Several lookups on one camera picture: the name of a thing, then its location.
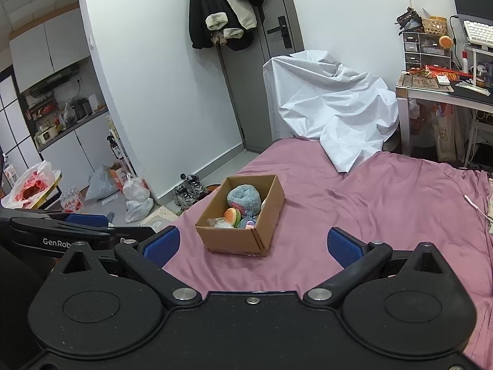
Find red white plastic bag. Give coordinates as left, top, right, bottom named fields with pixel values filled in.
left=2, top=161, right=55, bottom=209

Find dark brown ornament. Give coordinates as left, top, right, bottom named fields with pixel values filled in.
left=397, top=7, right=424, bottom=31

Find black spray bottle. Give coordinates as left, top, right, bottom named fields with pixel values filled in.
left=107, top=130, right=123, bottom=159

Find small blue pink plush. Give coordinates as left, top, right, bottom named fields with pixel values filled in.
left=238, top=211, right=259, bottom=230

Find blue plush toy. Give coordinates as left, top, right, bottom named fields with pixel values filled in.
left=226, top=185, right=266, bottom=213

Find red white bottle pack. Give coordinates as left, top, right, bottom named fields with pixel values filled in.
left=59, top=187, right=83, bottom=212

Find grey door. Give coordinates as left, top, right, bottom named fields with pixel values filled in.
left=216, top=0, right=305, bottom=154

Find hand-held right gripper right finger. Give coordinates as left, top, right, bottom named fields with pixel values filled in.
left=304, top=227, right=443, bottom=303

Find grey drawer organizer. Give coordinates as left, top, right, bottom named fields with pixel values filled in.
left=401, top=31, right=452, bottom=72

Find burger plush toy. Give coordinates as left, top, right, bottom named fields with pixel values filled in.
left=224, top=207, right=243, bottom=227

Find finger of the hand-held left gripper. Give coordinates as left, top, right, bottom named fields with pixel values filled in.
left=0, top=208, right=116, bottom=232
left=110, top=226, right=158, bottom=247

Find round yellow-rim table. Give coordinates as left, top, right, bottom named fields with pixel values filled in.
left=23, top=170, right=64, bottom=209

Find white desk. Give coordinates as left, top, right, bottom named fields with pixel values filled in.
left=396, top=73, right=493, bottom=158

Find beige floor mat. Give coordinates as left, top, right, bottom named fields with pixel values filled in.
left=139, top=205, right=180, bottom=227

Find beige tote bag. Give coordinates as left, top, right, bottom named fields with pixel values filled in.
left=431, top=104, right=465, bottom=162

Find white kitchen cabinet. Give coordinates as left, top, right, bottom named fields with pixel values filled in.
left=0, top=11, right=135, bottom=186

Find red packet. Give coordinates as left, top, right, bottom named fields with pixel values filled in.
left=429, top=65, right=468, bottom=81

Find yellow woven basket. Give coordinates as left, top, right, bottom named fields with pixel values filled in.
left=422, top=16, right=448, bottom=36

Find beige hanging jacket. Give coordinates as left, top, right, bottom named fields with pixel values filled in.
left=206, top=0, right=258, bottom=31

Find black door lock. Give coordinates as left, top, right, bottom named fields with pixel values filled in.
left=267, top=15, right=292, bottom=49

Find pink bed sheet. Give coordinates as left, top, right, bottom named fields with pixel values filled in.
left=162, top=139, right=493, bottom=370

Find grey plastic bag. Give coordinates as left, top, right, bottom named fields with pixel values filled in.
left=85, top=166, right=118, bottom=200

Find range hood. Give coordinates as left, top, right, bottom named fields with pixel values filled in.
left=19, top=65, right=81, bottom=95

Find white cover cloth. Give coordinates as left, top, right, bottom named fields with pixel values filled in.
left=263, top=49, right=400, bottom=173

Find wooden desk tray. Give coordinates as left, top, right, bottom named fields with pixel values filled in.
left=398, top=73, right=455, bottom=93

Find clear plastic bag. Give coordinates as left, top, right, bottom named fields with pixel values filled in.
left=125, top=196, right=155, bottom=223

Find orange cardboard box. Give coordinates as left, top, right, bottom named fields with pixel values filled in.
left=109, top=163, right=129, bottom=191

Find white keyboard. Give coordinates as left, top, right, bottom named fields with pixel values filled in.
left=463, top=19, right=493, bottom=51

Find clear labelled bottle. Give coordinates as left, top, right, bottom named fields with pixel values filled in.
left=2, top=154, right=18, bottom=187

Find black hanging coat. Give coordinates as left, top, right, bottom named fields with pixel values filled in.
left=189, top=0, right=255, bottom=51

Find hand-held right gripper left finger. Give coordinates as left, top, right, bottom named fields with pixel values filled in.
left=58, top=227, right=202, bottom=304

